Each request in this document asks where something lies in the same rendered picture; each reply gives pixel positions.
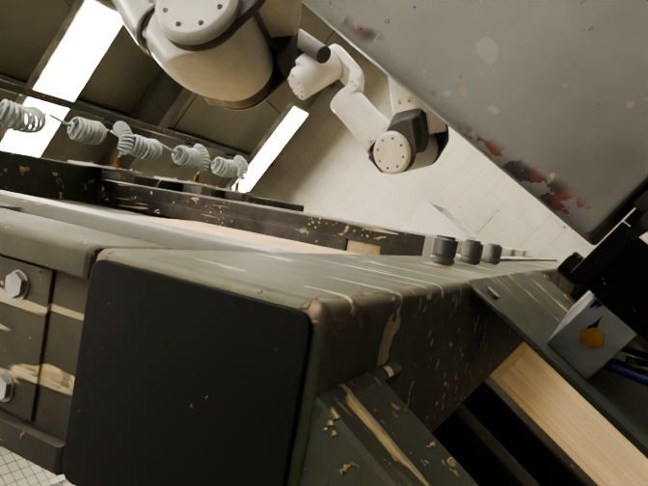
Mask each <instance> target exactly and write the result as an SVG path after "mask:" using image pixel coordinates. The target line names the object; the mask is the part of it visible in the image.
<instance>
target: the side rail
mask: <svg viewBox="0 0 648 486"><path fill-rule="evenodd" d="M105 249H152V250H173V248H171V247H168V246H163V245H159V244H155V243H150V242H147V241H143V240H139V239H134V238H130V237H126V236H121V235H117V234H114V233H109V232H105V231H101V230H96V229H89V228H85V227H80V226H76V225H73V224H68V223H64V222H60V221H55V220H51V219H47V218H43V217H39V216H35V215H31V214H26V213H22V212H18V211H13V210H9V209H6V208H1V207H0V446H1V447H3V448H5V449H7V450H9V451H11V452H13V453H15V454H17V455H19V456H20V457H22V458H24V459H26V460H28V461H30V462H32V463H34V464H36V465H38V466H39V467H41V468H43V469H45V470H47V471H49V472H51V473H54V474H56V475H61V474H64V473H63V466H62V462H63V455H64V449H65V442H66V435H67V430H68V417H69V411H70V404H71V398H72V391H73V385H74V378H75V371H76V366H77V359H78V352H79V346H80V339H81V333H82V326H83V320H84V313H85V307H86V301H87V294H88V287H89V281H90V275H91V271H92V268H93V265H94V264H95V263H96V259H97V256H98V254H99V253H101V252H102V251H103V250H105Z"/></svg>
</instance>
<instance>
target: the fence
mask: <svg viewBox="0 0 648 486"><path fill-rule="evenodd" d="M0 203H7V204H11V205H16V206H20V207H21V208H20V212H22V213H26V214H31V215H35V216H39V217H43V218H47V219H51V220H55V221H60V222H64V223H68V224H73V225H76V226H80V227H85V228H89V229H93V230H101V231H105V232H109V233H114V234H117V235H121V236H126V237H130V238H134V239H139V240H143V241H147V242H150V243H155V244H159V245H163V246H168V247H171V248H173V249H174V250H190V251H228V252H266V253H297V252H292V251H288V250H283V249H279V248H274V247H269V246H264V245H260V244H256V243H251V242H246V241H242V240H237V239H232V238H227V237H224V236H219V235H214V234H209V233H205V232H200V231H195V230H190V229H183V228H178V227H173V226H169V225H164V224H159V223H154V222H151V221H146V220H141V219H136V218H132V217H127V216H122V215H118V214H114V213H109V212H104V211H99V210H95V209H90V208H86V207H81V206H77V205H72V204H67V203H62V202H54V201H50V200H45V199H41V198H36V197H31V196H26V195H22V194H17V193H13V192H8V191H4V190H0Z"/></svg>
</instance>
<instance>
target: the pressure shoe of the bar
mask: <svg viewBox="0 0 648 486"><path fill-rule="evenodd" d="M382 247H383V246H382V245H377V244H372V243H367V242H362V241H357V240H352V239H349V240H348V245H347V250H346V252H350V253H355V254H360V255H381V253H382Z"/></svg>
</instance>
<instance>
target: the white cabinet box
mask: <svg viewBox="0 0 648 486"><path fill-rule="evenodd" d="M401 229H402V230H411V231H417V232H423V233H428V234H434V235H438V234H439V235H445V236H451V237H455V238H456V239H462V240H466V239H470V240H476V241H481V240H480V239H479V238H478V237H477V236H476V235H474V234H473V233H472V232H471V231H470V230H469V229H468V228H467V227H465V226H464V225H463V224H462V223H461V222H460V221H459V220H458V219H457V218H455V217H454V216H453V215H452V214H451V213H450V212H449V211H448V210H447V209H446V208H444V207H443V206H440V205H437V204H435V203H432V202H429V201H426V202H424V204H423V205H422V206H421V207H420V208H419V209H418V210H417V212H416V213H415V214H414V215H413V216H412V217H411V218H410V219H409V221H408V222H407V223H406V224H405V225H404V226H403V227H402V228H401ZM481 243H483V242H482V241H481Z"/></svg>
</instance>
